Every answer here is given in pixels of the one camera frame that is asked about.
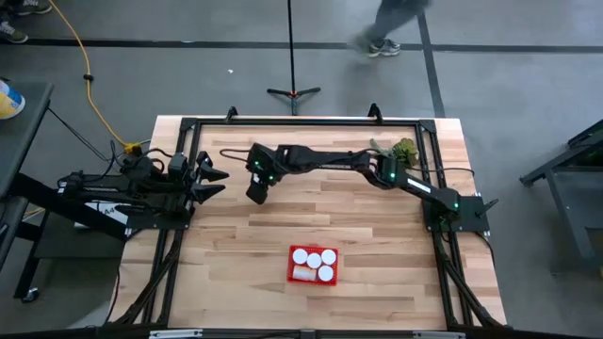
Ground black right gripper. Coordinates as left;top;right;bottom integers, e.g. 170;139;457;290
245;158;285;206

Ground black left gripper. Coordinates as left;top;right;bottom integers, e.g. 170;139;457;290
159;151;231;218

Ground red plastic slotted basket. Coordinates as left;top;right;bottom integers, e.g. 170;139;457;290
286;244;339;287

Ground white paper label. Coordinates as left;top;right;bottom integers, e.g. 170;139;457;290
73;200;130;230

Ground black tripod stand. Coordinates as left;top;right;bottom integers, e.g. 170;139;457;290
266;0;322;117

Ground black metal stand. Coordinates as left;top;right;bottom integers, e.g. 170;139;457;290
0;171;134;302

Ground person's shoe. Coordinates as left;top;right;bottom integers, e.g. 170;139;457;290
17;0;54;16
367;38;402;59
0;21;30;45

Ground black side table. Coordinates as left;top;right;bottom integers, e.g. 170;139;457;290
0;80;55;202

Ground person's leg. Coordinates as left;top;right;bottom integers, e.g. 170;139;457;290
365;0;432;46

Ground yellow blue white package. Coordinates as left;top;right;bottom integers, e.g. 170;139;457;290
0;79;26;121

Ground black metal cart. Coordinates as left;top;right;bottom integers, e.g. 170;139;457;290
518;119;603;277

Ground black camera cable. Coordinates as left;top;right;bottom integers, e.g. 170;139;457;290
219;148;251;164

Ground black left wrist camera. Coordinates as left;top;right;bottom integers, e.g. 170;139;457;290
167;152;187;178

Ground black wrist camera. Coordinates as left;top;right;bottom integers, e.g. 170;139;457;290
167;152;187;178
245;142;270;165

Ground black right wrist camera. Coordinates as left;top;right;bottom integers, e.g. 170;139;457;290
245;142;270;165

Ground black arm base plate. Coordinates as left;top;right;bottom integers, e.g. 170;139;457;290
421;194;500;234
123;206;200;233

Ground black aluminium table frame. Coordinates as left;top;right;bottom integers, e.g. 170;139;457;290
106;115;508;331

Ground thin black floor cable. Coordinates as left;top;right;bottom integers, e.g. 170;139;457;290
46;106;122;164

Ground silver metal bracket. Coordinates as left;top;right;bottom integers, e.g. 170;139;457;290
413;331;465;339
149;329;204;339

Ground yellow extension cable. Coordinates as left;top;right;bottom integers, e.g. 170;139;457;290
46;0;142;154

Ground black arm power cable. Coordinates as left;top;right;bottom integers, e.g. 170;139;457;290
413;164;478;181

